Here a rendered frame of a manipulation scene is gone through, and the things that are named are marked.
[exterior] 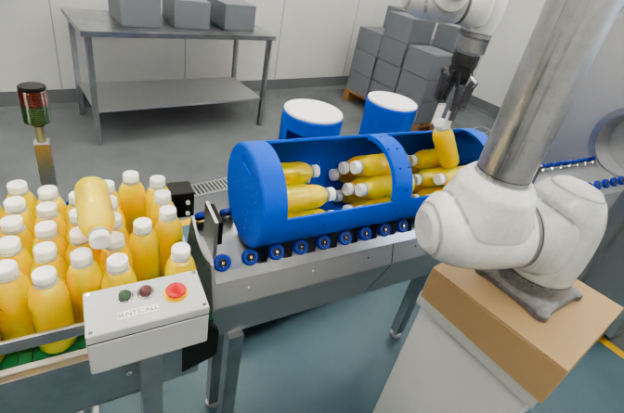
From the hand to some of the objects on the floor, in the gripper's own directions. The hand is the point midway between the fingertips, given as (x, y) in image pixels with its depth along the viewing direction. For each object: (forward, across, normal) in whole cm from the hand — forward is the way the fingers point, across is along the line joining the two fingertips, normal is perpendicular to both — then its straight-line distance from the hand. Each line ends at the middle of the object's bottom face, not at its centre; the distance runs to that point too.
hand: (443, 117), depth 126 cm
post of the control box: (+131, -29, +91) cm, 162 cm away
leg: (+131, +7, +64) cm, 146 cm away
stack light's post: (+131, +36, +109) cm, 174 cm away
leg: (+130, +7, -35) cm, 135 cm away
